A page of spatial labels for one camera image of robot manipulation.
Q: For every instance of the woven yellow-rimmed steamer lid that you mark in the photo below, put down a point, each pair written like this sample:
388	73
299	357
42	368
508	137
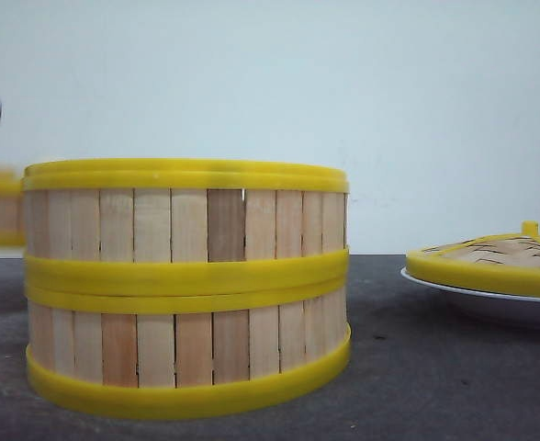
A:
507	263

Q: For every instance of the white plate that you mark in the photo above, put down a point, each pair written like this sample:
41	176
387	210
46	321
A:
509	309

